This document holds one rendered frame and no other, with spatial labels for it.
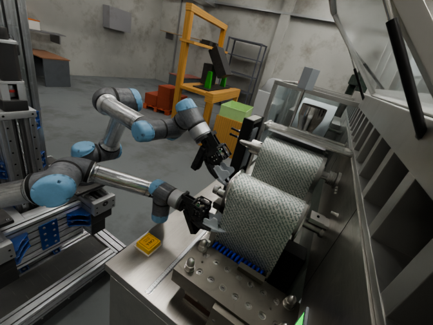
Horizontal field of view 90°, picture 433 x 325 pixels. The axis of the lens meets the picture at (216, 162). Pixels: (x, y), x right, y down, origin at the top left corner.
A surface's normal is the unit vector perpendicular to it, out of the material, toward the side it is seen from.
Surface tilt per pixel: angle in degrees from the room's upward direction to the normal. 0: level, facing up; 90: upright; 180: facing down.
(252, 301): 0
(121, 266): 0
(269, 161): 92
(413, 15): 90
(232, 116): 90
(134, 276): 0
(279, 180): 92
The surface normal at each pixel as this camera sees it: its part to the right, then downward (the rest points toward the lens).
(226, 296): 0.22, -0.87
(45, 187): 0.35, 0.45
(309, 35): -0.50, 0.29
